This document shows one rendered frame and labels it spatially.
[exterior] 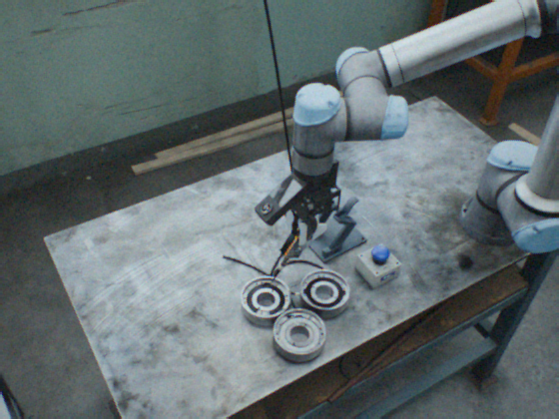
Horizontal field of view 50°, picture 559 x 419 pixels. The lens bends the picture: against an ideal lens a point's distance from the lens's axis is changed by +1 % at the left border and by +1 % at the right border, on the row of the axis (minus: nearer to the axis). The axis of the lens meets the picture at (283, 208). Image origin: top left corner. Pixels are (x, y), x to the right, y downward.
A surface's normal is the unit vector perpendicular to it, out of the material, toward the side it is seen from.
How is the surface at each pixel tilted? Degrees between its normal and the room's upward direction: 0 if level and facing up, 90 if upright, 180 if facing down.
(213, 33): 90
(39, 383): 0
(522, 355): 0
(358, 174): 0
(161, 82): 90
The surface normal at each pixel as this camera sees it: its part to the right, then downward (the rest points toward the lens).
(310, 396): 0.04, -0.71
